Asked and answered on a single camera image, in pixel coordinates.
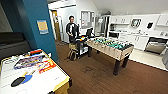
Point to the yellow-legged gaming table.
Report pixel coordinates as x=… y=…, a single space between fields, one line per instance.
x=40 y=80

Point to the white two-door sink cabinet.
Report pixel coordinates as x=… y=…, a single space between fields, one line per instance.
x=141 y=42

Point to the blue round paddle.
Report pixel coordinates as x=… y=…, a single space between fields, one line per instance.
x=27 y=78

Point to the colourful game box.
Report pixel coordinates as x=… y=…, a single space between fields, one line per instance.
x=28 y=61

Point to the black soap dispenser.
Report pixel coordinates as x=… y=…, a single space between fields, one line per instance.
x=149 y=25

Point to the brown backpack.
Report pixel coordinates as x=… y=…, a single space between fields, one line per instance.
x=72 y=55

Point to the black wheeled cart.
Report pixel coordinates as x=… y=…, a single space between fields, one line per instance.
x=83 y=45

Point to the yellow wall sign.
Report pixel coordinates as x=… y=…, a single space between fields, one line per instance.
x=42 y=27

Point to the cardboard box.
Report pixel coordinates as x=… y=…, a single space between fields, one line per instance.
x=73 y=46

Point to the person in dark top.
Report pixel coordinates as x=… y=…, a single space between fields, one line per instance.
x=71 y=28

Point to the green foosball table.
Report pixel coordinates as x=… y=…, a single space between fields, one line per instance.
x=110 y=48

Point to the orange flat box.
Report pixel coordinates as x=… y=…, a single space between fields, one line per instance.
x=36 y=52

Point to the black built-in microwave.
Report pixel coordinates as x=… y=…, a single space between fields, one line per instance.
x=114 y=34

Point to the wooden door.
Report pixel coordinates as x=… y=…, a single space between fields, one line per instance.
x=55 y=26

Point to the orange snack bag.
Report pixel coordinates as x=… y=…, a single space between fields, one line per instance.
x=46 y=67

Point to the white wall cabinet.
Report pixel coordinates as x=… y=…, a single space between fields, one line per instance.
x=120 y=19
x=163 y=20

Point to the white socket plate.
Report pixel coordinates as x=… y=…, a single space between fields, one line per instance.
x=50 y=54

